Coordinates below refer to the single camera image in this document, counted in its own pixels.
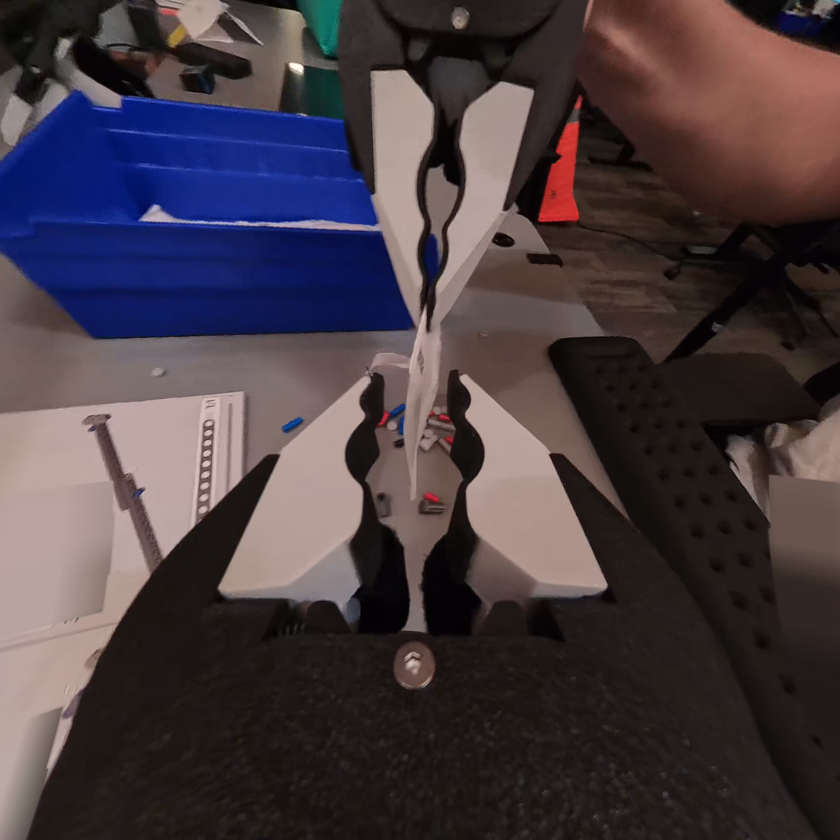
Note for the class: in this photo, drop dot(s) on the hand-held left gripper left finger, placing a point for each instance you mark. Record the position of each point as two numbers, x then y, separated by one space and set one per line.
295 518

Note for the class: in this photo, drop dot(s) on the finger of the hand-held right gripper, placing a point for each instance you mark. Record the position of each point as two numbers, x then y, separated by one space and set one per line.
397 164
492 164

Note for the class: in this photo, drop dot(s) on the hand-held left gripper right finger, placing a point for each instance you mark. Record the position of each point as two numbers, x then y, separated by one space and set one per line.
531 525

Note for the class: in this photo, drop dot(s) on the small white paper bag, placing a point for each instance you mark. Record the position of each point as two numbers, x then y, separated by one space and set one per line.
420 420

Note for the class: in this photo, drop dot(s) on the blue plastic bin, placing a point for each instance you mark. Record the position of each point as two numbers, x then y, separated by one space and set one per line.
197 282

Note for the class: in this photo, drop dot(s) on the person's right forearm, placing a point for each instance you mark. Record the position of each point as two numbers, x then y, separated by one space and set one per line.
722 111

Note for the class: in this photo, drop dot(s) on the small grey lego piece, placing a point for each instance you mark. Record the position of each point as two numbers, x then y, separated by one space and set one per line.
384 504

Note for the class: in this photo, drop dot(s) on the blue lego pin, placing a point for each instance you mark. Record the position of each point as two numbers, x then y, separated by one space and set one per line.
292 425

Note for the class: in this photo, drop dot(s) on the lego instruction booklet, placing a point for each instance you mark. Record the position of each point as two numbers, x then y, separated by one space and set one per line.
65 446

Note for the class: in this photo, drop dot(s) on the orange traffic cone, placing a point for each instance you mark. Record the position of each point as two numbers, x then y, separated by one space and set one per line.
561 190

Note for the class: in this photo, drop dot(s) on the black table grommet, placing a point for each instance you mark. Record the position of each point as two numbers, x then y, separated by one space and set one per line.
502 240

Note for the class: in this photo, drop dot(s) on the flat white paper bag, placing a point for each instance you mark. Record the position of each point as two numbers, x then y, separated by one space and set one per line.
262 222

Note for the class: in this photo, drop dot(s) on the green tote bag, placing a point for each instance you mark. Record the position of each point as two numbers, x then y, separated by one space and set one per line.
321 26

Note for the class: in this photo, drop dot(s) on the torn white paper strip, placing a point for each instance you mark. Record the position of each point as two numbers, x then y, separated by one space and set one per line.
390 361

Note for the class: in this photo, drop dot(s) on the black rectangular case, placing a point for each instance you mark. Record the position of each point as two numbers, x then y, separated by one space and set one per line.
223 64

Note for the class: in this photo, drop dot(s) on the white folded paper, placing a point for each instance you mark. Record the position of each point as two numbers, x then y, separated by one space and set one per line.
216 23

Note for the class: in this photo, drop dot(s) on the white shirt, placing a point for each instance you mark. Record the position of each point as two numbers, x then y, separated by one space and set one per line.
781 453

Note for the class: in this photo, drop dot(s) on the black tripod stand legs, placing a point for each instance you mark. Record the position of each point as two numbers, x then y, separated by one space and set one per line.
754 275

